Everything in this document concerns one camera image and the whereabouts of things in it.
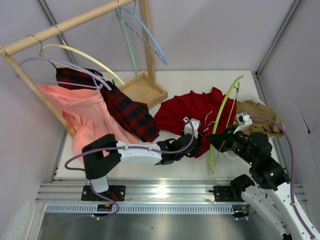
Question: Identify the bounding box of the tan garment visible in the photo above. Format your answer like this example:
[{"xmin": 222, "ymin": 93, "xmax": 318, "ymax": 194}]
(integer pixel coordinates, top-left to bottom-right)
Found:
[{"xmin": 236, "ymin": 100, "xmax": 284, "ymax": 138}]

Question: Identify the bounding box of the red black plaid skirt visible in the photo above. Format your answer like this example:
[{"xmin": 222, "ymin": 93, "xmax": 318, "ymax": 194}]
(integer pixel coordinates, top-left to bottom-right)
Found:
[{"xmin": 55, "ymin": 67, "xmax": 160, "ymax": 143}]

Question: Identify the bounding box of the light blue hanger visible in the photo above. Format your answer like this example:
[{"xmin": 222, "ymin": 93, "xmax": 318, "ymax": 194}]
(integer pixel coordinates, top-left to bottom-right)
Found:
[{"xmin": 119, "ymin": 7, "xmax": 169, "ymax": 67}]

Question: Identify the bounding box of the white plastic basket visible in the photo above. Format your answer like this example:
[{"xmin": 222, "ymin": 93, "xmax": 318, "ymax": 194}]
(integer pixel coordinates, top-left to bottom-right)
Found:
[{"xmin": 223, "ymin": 92, "xmax": 276, "ymax": 161}]

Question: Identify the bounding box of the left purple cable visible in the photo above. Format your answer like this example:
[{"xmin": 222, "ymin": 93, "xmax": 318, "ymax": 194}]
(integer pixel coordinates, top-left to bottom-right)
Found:
[{"xmin": 64, "ymin": 119, "xmax": 196, "ymax": 216}]

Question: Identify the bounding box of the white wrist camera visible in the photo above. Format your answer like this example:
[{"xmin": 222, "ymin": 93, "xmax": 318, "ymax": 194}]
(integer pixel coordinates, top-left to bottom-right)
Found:
[
  {"xmin": 233, "ymin": 112, "xmax": 253, "ymax": 134},
  {"xmin": 183, "ymin": 117, "xmax": 201, "ymax": 139}
]

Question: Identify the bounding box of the purple cable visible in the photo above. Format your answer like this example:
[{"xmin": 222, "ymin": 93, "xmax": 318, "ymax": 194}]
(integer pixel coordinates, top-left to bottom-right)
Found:
[
  {"xmin": 249, "ymin": 115, "xmax": 316, "ymax": 240},
  {"xmin": 64, "ymin": 119, "xmax": 196, "ymax": 216}
]

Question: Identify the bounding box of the wooden clothes rack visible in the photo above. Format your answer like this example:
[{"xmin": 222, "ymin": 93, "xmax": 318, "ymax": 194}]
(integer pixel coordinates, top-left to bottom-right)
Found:
[{"xmin": 0, "ymin": 0, "xmax": 168, "ymax": 138}]

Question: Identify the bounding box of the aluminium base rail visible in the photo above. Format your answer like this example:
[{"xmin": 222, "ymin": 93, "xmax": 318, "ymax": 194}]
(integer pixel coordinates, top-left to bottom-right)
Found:
[{"xmin": 35, "ymin": 177, "xmax": 232, "ymax": 204}]

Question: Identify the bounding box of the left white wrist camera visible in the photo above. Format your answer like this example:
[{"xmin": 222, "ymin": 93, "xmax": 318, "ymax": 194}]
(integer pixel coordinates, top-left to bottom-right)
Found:
[{"xmin": 183, "ymin": 117, "xmax": 201, "ymax": 139}]

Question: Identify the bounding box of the mint green hanger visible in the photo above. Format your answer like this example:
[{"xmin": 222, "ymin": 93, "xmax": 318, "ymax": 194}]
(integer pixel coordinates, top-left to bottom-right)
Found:
[{"xmin": 116, "ymin": 9, "xmax": 140, "ymax": 80}]

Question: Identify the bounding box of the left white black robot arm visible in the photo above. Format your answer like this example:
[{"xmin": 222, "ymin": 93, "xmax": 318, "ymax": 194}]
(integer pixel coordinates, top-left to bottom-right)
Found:
[{"xmin": 81, "ymin": 133, "xmax": 203, "ymax": 194}]

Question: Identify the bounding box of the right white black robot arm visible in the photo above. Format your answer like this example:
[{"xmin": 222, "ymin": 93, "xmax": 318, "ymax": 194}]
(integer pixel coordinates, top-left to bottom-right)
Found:
[{"xmin": 206, "ymin": 126, "xmax": 320, "ymax": 240}]

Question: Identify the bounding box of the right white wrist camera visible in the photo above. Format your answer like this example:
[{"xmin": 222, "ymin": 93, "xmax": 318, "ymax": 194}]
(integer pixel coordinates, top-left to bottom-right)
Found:
[{"xmin": 233, "ymin": 112, "xmax": 253, "ymax": 134}]

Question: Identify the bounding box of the lilac hanger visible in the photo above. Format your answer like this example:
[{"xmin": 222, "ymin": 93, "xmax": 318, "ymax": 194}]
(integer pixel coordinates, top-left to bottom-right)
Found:
[{"xmin": 19, "ymin": 56, "xmax": 112, "ymax": 91}]

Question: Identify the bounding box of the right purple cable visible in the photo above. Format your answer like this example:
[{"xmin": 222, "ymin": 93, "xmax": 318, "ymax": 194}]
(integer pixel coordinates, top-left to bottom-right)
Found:
[{"xmin": 249, "ymin": 115, "xmax": 316, "ymax": 240}]

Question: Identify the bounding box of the pink pleated skirt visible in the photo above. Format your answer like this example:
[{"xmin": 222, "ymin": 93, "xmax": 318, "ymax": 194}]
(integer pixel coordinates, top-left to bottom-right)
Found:
[{"xmin": 38, "ymin": 85, "xmax": 140, "ymax": 155}]

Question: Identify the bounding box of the white slotted cable duct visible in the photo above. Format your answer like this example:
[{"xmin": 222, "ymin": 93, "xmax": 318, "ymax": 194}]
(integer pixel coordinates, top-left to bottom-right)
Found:
[{"xmin": 45, "ymin": 203, "xmax": 249, "ymax": 215}]

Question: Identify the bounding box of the lime green hanger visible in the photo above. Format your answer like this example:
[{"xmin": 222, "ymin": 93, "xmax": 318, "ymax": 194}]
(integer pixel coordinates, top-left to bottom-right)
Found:
[{"xmin": 208, "ymin": 75, "xmax": 244, "ymax": 175}]

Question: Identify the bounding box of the cream yellow hanger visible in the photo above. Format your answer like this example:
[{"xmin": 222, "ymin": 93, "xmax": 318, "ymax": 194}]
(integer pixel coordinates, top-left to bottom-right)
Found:
[{"xmin": 39, "ymin": 43, "xmax": 125, "ymax": 86}]

